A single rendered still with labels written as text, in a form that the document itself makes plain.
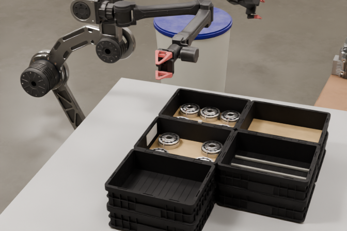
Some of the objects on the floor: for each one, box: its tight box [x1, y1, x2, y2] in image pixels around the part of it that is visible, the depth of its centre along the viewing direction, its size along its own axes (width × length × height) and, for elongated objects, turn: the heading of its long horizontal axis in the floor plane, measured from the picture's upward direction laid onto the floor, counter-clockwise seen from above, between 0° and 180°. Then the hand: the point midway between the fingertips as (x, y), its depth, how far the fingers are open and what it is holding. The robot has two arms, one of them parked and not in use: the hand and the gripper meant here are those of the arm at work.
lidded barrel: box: [153, 7, 232, 93], centre depth 496 cm, size 58×58×71 cm
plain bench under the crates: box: [0, 78, 347, 231], centre depth 331 cm, size 160×160×70 cm
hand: (158, 70), depth 244 cm, fingers open, 6 cm apart
